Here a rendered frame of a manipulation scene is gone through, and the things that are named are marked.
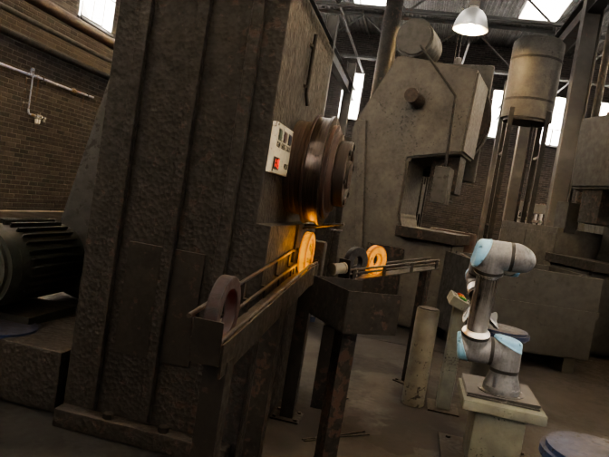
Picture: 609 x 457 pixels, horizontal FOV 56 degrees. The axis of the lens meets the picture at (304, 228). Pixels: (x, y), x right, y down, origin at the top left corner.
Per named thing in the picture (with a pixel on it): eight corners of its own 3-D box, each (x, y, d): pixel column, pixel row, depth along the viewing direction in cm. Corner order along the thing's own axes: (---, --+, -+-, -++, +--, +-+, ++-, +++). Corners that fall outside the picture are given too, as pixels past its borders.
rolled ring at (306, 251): (317, 232, 258) (310, 230, 258) (309, 233, 240) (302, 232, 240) (311, 272, 259) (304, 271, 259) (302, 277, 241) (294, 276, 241)
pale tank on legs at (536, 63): (474, 280, 1042) (518, 31, 1019) (468, 275, 1132) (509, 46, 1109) (526, 289, 1026) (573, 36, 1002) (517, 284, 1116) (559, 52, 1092)
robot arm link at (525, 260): (546, 245, 220) (518, 257, 268) (517, 240, 222) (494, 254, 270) (543, 275, 219) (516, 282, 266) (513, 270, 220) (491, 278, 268)
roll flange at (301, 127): (270, 219, 228) (288, 102, 226) (294, 218, 274) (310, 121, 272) (294, 224, 226) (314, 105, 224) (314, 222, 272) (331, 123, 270)
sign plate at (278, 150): (265, 170, 204) (273, 120, 203) (281, 176, 229) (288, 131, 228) (271, 171, 203) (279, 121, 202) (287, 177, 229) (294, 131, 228)
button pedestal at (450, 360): (427, 412, 297) (448, 295, 293) (426, 397, 320) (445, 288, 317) (459, 419, 294) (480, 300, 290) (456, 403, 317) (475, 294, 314)
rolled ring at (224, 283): (245, 270, 151) (233, 268, 151) (220, 285, 133) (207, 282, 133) (236, 338, 153) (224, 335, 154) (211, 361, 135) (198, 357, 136)
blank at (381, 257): (364, 246, 299) (370, 247, 297) (383, 244, 310) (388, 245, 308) (362, 275, 301) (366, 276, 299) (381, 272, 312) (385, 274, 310)
